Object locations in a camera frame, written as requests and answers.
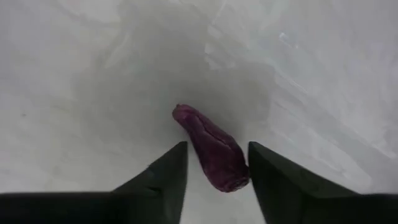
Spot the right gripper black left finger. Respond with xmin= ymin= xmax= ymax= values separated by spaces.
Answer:
xmin=0 ymin=141 xmax=189 ymax=224

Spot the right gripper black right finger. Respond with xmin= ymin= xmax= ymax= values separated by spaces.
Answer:
xmin=248 ymin=141 xmax=398 ymax=224

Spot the purple sweet potato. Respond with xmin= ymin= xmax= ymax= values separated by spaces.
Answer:
xmin=172 ymin=103 xmax=251 ymax=194

